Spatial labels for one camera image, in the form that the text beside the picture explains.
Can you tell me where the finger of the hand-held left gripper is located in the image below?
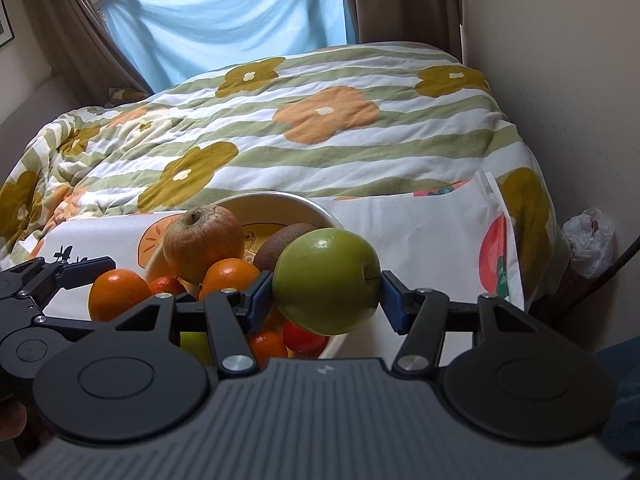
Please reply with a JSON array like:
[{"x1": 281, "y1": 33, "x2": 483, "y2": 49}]
[
  {"x1": 0, "y1": 256, "x2": 117, "y2": 311},
  {"x1": 31, "y1": 315, "x2": 109, "y2": 347}
]

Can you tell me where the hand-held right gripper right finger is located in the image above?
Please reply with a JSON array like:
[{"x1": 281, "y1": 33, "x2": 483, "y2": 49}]
[{"x1": 380, "y1": 270, "x2": 537, "y2": 377}]

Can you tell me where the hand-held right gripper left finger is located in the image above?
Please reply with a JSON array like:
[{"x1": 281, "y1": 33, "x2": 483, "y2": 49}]
[{"x1": 115, "y1": 272, "x2": 275, "y2": 378}]

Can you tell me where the orange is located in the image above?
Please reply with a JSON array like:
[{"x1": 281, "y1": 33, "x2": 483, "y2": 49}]
[
  {"x1": 88, "y1": 269, "x2": 153, "y2": 324},
  {"x1": 199, "y1": 258, "x2": 262, "y2": 302}
]

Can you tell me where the small tangerine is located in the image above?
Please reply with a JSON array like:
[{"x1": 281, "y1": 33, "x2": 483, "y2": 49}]
[
  {"x1": 150, "y1": 276, "x2": 187, "y2": 297},
  {"x1": 248, "y1": 330, "x2": 289, "y2": 369}
]

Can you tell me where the red tomato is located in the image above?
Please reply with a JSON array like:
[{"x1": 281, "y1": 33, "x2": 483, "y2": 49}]
[{"x1": 282, "y1": 321, "x2": 329, "y2": 357}]

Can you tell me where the large green apple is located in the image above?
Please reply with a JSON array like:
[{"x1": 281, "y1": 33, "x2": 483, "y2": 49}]
[{"x1": 272, "y1": 227, "x2": 382, "y2": 336}]

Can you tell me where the small green apple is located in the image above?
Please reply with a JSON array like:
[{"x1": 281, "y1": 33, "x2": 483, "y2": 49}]
[{"x1": 180, "y1": 331, "x2": 214, "y2": 365}]

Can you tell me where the cream yellow ceramic bowl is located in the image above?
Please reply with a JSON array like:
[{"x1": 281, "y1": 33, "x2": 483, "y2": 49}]
[{"x1": 145, "y1": 190, "x2": 352, "y2": 361}]

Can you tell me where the person's left hand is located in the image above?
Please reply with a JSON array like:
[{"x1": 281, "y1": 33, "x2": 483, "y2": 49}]
[{"x1": 0, "y1": 401, "x2": 29, "y2": 442}]

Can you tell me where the brown kiwi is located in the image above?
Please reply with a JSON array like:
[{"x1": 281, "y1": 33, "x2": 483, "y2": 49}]
[{"x1": 252, "y1": 222, "x2": 317, "y2": 272}]

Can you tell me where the white printed cloth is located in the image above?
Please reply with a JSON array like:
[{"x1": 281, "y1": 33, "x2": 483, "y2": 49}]
[{"x1": 30, "y1": 170, "x2": 526, "y2": 362}]

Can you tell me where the yellow wrinkled apple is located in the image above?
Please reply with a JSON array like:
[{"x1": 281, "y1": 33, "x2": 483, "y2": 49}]
[{"x1": 162, "y1": 205, "x2": 246, "y2": 286}]

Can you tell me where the beige headboard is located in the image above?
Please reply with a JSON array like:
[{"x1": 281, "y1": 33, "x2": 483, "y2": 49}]
[{"x1": 0, "y1": 75, "x2": 85, "y2": 128}]

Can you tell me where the floral striped blanket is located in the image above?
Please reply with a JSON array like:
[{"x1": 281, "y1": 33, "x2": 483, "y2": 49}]
[{"x1": 0, "y1": 42, "x2": 572, "y2": 303}]

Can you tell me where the white plastic bag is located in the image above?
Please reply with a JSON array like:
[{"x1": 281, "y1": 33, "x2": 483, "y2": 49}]
[{"x1": 562, "y1": 208, "x2": 616, "y2": 280}]

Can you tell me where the dark blue cloth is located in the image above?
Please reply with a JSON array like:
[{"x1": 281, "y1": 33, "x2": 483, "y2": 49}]
[{"x1": 595, "y1": 337, "x2": 640, "y2": 463}]

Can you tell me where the brown curtain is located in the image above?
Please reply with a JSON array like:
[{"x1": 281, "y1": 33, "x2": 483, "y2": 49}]
[
  {"x1": 337, "y1": 0, "x2": 464, "y2": 62},
  {"x1": 0, "y1": 0, "x2": 152, "y2": 107}
]

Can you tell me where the light blue window cloth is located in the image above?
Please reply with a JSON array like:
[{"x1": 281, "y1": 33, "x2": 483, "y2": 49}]
[{"x1": 102, "y1": 0, "x2": 349, "y2": 97}]

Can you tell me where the black cable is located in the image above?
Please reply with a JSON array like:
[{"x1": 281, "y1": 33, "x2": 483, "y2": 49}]
[{"x1": 540, "y1": 237, "x2": 640, "y2": 312}]

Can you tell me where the framed wall poster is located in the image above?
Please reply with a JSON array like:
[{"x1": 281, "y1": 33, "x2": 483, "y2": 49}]
[{"x1": 0, "y1": 0, "x2": 16, "y2": 49}]

